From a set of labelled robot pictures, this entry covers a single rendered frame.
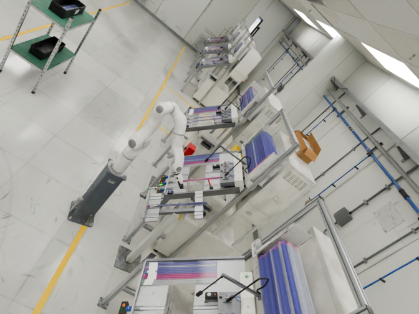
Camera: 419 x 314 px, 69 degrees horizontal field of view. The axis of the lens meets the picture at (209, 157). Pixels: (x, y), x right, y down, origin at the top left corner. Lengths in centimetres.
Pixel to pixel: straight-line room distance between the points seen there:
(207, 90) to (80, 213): 491
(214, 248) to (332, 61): 388
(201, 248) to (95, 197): 120
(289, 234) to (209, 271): 60
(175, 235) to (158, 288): 112
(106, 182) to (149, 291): 109
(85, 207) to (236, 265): 156
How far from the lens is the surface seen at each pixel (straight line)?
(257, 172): 271
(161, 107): 236
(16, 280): 281
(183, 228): 317
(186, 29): 1126
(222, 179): 287
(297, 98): 592
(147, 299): 218
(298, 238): 206
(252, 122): 409
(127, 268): 321
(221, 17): 1114
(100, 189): 293
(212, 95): 739
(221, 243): 329
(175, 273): 225
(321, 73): 588
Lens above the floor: 243
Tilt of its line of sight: 25 degrees down
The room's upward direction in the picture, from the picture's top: 44 degrees clockwise
